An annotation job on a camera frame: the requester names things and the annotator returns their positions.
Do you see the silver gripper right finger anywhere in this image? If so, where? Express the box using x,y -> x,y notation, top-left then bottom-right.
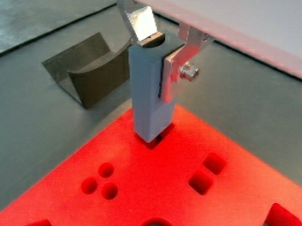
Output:
160,23 -> 215,103

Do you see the dark grey curved holder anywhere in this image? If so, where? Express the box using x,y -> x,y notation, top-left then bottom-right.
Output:
43,33 -> 130,109

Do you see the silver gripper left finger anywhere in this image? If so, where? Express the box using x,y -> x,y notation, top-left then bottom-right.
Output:
116,0 -> 158,42

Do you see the red shape sorter block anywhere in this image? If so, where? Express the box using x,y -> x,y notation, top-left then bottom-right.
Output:
0,108 -> 302,226

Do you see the grey-blue arch peg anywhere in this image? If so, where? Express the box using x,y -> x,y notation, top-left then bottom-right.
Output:
128,30 -> 183,143

